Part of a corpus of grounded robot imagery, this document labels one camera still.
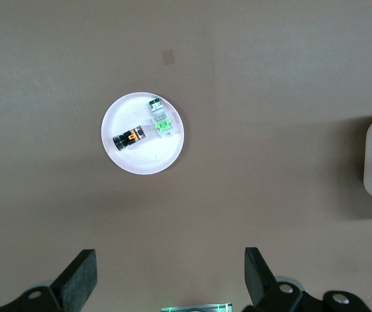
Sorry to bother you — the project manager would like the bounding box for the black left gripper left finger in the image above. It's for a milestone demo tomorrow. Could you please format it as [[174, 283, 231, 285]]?
[[0, 249, 98, 312]]

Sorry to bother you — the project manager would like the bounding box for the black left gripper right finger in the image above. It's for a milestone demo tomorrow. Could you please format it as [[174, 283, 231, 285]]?
[[243, 246, 372, 312]]

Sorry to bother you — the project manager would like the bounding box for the orange and black push switch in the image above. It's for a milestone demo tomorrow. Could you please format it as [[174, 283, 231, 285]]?
[[112, 126, 146, 152]]

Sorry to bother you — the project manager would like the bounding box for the pale pink round plate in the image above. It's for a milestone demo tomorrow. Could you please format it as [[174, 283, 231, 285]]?
[[100, 92, 187, 176]]

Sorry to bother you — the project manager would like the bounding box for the clear tape patch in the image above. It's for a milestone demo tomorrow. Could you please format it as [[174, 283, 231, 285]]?
[[160, 49, 176, 66]]

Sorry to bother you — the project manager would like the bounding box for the green and white push switch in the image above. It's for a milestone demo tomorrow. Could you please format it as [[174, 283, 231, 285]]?
[[147, 97, 174, 137]]

